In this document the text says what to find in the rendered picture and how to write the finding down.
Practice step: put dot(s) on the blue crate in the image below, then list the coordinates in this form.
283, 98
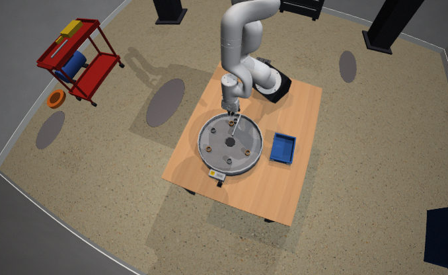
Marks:
282, 149

